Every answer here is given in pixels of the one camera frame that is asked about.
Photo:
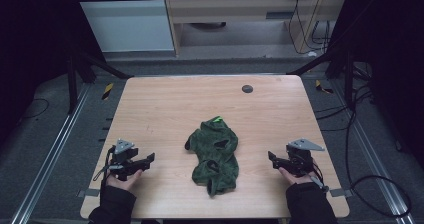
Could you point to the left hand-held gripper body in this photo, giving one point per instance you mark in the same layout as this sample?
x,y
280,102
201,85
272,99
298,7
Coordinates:
x,y
124,154

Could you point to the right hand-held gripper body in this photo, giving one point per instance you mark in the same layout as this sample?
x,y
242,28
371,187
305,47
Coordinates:
x,y
300,157

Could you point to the person's right hand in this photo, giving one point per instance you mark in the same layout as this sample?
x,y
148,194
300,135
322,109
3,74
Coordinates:
x,y
294,178

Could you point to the person's left hand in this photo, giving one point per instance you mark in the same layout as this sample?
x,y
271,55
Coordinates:
x,y
124,182

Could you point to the grey tape strip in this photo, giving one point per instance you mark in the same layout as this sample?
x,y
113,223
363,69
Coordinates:
x,y
340,192
88,193

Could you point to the dark green garment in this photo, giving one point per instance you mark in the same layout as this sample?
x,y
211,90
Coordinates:
x,y
215,154

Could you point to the yellow black striped tape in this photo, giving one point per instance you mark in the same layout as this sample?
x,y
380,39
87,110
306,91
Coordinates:
x,y
322,87
107,91

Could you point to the grey round table grommet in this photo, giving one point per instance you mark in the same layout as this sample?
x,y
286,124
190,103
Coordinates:
x,y
247,89

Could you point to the black metal stand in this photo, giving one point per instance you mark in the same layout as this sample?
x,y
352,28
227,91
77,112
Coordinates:
x,y
83,74
336,67

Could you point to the white cabinet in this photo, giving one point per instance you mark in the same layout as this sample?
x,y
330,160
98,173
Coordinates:
x,y
126,20

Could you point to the light wooden desk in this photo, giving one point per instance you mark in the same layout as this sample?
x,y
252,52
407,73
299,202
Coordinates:
x,y
233,15

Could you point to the aluminium floor rail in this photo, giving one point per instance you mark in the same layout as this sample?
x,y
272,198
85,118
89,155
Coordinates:
x,y
373,157
50,157

